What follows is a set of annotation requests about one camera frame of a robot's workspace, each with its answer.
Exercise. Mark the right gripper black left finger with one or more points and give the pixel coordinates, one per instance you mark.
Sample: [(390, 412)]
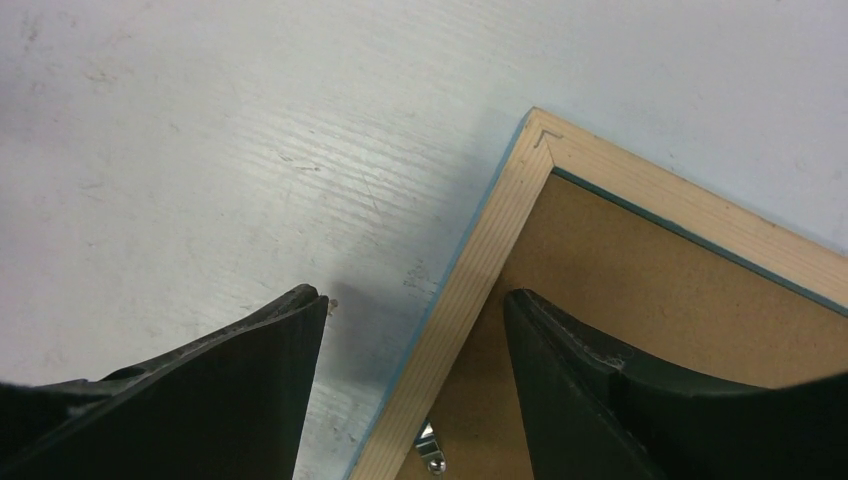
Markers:
[(229, 405)]

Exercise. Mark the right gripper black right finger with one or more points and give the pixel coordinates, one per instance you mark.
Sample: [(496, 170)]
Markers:
[(596, 407)]

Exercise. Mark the brown cardboard backing board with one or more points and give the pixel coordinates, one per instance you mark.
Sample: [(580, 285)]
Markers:
[(643, 284)]

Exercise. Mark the blue wooden picture frame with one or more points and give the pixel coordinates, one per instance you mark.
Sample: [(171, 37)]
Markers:
[(544, 144)]

